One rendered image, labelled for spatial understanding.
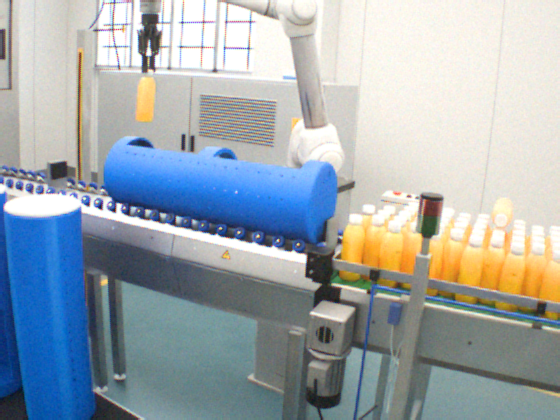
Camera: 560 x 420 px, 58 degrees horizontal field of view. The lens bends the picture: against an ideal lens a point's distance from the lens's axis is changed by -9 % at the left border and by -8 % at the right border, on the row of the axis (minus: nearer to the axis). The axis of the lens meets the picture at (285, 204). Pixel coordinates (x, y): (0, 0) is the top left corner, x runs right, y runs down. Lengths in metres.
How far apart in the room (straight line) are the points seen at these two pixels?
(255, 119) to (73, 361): 2.15
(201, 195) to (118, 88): 2.77
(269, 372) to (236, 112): 1.82
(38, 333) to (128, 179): 0.67
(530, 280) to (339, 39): 3.47
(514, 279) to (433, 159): 2.93
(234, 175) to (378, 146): 2.88
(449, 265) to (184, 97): 2.80
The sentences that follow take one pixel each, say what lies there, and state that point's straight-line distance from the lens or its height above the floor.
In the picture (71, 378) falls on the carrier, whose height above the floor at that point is 0.38.
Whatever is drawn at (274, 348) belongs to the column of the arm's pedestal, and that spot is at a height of 0.24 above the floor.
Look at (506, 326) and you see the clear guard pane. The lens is 1.59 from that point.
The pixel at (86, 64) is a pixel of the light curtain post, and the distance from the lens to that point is 2.89.
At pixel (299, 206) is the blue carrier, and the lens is 1.77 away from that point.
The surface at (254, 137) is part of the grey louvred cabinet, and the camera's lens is 3.70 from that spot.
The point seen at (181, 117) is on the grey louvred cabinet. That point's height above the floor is 1.13.
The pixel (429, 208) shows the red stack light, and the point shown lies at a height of 1.23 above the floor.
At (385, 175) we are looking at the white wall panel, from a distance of 4.66.
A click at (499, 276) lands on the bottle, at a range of 1.70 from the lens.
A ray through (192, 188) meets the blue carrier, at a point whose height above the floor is 1.10.
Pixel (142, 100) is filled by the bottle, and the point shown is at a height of 1.39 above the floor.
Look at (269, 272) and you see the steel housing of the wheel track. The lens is 1.89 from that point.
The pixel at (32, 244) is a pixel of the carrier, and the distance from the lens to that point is 1.95.
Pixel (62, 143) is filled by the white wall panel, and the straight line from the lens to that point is 7.40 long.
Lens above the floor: 1.55
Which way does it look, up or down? 14 degrees down
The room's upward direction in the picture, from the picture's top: 4 degrees clockwise
